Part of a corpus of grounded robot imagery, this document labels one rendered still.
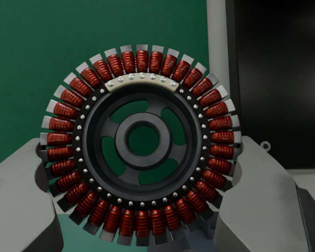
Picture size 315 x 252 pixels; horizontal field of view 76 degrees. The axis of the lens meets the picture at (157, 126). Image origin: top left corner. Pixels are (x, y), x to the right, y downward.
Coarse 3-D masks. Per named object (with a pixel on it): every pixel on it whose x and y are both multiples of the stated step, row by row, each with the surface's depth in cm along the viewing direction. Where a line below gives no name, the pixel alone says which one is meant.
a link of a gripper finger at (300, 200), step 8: (304, 192) 8; (304, 200) 7; (312, 200) 7; (304, 208) 7; (312, 208) 7; (304, 216) 7; (312, 216) 7; (304, 224) 7; (312, 224) 7; (312, 232) 6; (312, 240) 6; (312, 248) 6
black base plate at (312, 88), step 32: (256, 0) 19; (288, 0) 19; (256, 32) 19; (288, 32) 19; (256, 64) 18; (288, 64) 18; (256, 96) 18; (288, 96) 18; (256, 128) 18; (288, 128) 18; (288, 160) 17
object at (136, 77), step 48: (144, 48) 12; (96, 96) 11; (144, 96) 13; (192, 96) 12; (48, 144) 11; (96, 144) 13; (192, 144) 13; (96, 192) 11; (144, 192) 12; (192, 192) 11; (144, 240) 10
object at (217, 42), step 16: (208, 0) 21; (224, 0) 21; (208, 16) 21; (224, 16) 21; (208, 32) 21; (224, 32) 21; (208, 48) 21; (224, 48) 21; (224, 64) 21; (224, 80) 20; (224, 176) 19; (304, 176) 19; (48, 192) 18
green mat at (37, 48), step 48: (0, 0) 20; (48, 0) 20; (96, 0) 21; (144, 0) 21; (192, 0) 21; (0, 48) 20; (48, 48) 20; (96, 48) 20; (192, 48) 20; (0, 96) 19; (48, 96) 19; (0, 144) 19; (144, 144) 19
